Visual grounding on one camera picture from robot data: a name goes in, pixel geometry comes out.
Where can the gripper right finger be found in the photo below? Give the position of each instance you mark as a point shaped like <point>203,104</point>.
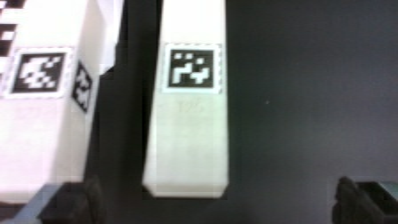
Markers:
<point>366,202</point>

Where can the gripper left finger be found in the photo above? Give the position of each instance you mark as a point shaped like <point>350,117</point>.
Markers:
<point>77,204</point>

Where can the white desk leg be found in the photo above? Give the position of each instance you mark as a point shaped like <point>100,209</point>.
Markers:
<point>59,36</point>
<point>187,156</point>

